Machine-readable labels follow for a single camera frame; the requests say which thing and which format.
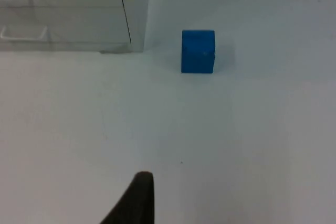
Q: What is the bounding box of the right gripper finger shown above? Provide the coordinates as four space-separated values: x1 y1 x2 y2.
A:
99 172 155 224

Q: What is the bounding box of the blue cube block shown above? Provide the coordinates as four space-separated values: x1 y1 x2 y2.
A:
181 29 216 74

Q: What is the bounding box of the grey chest of drawers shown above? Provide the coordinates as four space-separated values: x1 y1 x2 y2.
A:
0 0 153 54

